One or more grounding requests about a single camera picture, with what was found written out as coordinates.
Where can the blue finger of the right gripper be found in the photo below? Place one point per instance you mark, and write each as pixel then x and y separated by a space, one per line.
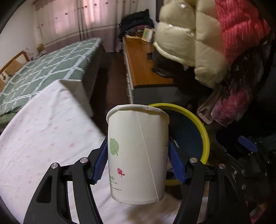
pixel 248 144

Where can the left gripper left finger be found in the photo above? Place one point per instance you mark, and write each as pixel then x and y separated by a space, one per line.
pixel 98 159

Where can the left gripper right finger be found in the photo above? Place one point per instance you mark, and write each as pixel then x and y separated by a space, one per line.
pixel 180 162

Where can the white paper cup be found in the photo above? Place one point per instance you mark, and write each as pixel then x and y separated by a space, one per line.
pixel 137 153

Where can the yellow rimmed trash bin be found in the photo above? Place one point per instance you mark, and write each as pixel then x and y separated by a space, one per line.
pixel 187 130

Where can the pink floral garment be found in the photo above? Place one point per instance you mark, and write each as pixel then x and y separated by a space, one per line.
pixel 230 109

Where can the white dotted table cloth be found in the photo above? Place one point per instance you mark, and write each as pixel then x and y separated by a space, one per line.
pixel 56 126

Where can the wooden desk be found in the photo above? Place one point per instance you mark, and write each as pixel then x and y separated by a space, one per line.
pixel 140 67

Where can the green plaid bed quilt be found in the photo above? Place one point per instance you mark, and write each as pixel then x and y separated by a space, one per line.
pixel 77 61

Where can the red dotted garment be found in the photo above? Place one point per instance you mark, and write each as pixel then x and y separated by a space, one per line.
pixel 241 26

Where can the right brown pillow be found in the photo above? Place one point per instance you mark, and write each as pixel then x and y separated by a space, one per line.
pixel 13 67

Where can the wooden bed headboard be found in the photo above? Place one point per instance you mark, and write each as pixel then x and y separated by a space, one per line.
pixel 20 57

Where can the cream puffer jacket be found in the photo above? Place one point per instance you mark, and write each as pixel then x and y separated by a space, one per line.
pixel 189 33

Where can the pink striped curtain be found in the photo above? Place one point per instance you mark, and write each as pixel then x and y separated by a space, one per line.
pixel 61 23

